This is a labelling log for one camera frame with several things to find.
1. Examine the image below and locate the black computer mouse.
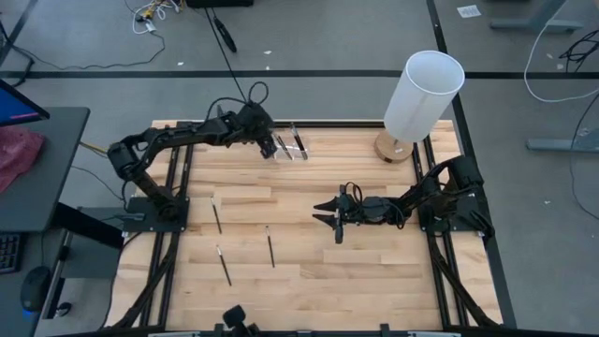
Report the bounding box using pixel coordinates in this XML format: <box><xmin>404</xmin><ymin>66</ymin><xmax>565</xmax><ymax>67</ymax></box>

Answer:
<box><xmin>20</xmin><ymin>265</ymin><xmax>52</xmax><ymax>313</ymax></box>

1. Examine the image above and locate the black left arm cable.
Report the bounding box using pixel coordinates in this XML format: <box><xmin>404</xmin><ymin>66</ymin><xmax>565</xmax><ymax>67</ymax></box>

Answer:
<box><xmin>204</xmin><ymin>7</ymin><xmax>270</xmax><ymax>118</ymax></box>

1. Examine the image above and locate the black box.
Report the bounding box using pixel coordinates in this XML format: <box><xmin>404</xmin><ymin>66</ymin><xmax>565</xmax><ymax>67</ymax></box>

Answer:
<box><xmin>185</xmin><ymin>0</ymin><xmax>255</xmax><ymax>8</ymax></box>

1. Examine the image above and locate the black desk support bar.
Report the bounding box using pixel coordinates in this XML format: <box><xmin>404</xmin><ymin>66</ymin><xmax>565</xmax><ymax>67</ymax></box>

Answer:
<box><xmin>50</xmin><ymin>201</ymin><xmax>126</xmax><ymax>250</ymax></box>

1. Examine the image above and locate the clear acrylic organizer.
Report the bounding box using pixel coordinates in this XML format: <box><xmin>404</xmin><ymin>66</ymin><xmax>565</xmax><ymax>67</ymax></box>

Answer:
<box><xmin>269</xmin><ymin>133</ymin><xmax>311</xmax><ymax>163</ymax></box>

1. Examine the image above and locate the white shade wooden base lamp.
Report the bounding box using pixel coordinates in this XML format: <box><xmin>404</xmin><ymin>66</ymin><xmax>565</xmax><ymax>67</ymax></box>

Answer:
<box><xmin>373</xmin><ymin>50</ymin><xmax>466</xmax><ymax>165</ymax></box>

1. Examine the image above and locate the black keyboard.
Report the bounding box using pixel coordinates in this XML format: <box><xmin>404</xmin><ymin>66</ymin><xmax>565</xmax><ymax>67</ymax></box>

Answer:
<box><xmin>0</xmin><ymin>232</ymin><xmax>22</xmax><ymax>275</ymax></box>

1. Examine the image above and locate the black floor cable bundle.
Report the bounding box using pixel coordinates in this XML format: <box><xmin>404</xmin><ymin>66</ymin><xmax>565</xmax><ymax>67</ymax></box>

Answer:
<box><xmin>558</xmin><ymin>28</ymin><xmax>599</xmax><ymax>74</ymax></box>

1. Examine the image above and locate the black oblong cable sleeve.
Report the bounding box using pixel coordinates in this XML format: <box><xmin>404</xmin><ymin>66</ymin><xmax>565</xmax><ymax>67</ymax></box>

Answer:
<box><xmin>212</xmin><ymin>16</ymin><xmax>238</xmax><ymax>54</ymax></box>

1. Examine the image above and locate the black frame rail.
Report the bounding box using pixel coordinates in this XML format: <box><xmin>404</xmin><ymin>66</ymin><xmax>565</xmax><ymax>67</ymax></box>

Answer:
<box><xmin>411</xmin><ymin>120</ymin><xmax>519</xmax><ymax>329</ymax></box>
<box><xmin>110</xmin><ymin>120</ymin><xmax>194</xmax><ymax>329</ymax></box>
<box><xmin>176</xmin><ymin>119</ymin><xmax>386</xmax><ymax>129</ymax></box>

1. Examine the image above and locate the white paper label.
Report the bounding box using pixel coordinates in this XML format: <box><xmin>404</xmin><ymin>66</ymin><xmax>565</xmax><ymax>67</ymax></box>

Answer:
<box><xmin>456</xmin><ymin>4</ymin><xmax>483</xmax><ymax>20</ymax></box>

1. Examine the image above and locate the grey desk foot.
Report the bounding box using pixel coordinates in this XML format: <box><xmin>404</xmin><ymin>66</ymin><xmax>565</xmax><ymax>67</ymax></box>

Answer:
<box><xmin>525</xmin><ymin>125</ymin><xmax>599</xmax><ymax>154</ymax></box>
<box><xmin>489</xmin><ymin>0</ymin><xmax>585</xmax><ymax>35</ymax></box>

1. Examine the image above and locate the pink cloth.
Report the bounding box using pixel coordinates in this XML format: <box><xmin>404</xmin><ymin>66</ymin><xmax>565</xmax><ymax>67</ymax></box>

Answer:
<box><xmin>0</xmin><ymin>125</ymin><xmax>46</xmax><ymax>194</ymax></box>

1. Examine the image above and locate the white and yellow cable bundle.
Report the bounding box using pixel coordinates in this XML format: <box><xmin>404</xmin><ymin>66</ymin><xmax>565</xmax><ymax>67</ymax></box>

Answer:
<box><xmin>124</xmin><ymin>0</ymin><xmax>183</xmax><ymax>35</ymax></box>

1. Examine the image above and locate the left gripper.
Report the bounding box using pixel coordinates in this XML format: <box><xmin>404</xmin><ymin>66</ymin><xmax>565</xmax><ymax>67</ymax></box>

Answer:
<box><xmin>228</xmin><ymin>102</ymin><xmax>278</xmax><ymax>160</ymax></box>

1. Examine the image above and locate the white floor cable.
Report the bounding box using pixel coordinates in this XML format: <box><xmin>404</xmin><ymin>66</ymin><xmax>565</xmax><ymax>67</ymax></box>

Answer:
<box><xmin>522</xmin><ymin>21</ymin><xmax>599</xmax><ymax>104</ymax></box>

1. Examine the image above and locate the black jointed mount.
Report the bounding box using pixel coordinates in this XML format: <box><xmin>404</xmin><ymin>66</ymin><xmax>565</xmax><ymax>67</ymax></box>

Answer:
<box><xmin>221</xmin><ymin>303</ymin><xmax>259</xmax><ymax>337</ymax></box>

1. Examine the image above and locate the dark grey desk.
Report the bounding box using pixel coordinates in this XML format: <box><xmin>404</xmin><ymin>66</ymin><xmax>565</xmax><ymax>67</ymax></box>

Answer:
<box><xmin>0</xmin><ymin>106</ymin><xmax>92</xmax><ymax>234</ymax></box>

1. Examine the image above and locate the computer monitor blue screen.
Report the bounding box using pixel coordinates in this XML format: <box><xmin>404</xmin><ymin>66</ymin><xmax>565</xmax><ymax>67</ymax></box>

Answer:
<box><xmin>0</xmin><ymin>78</ymin><xmax>51</xmax><ymax>128</ymax></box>

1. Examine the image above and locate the grey desk leg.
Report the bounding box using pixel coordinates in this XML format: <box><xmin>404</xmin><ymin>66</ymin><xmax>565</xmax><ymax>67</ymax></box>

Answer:
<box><xmin>41</xmin><ymin>231</ymin><xmax>76</xmax><ymax>320</ymax></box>

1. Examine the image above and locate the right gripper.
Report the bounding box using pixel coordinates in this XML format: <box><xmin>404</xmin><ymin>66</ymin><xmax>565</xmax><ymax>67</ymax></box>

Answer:
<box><xmin>312</xmin><ymin>183</ymin><xmax>403</xmax><ymax>229</ymax></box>

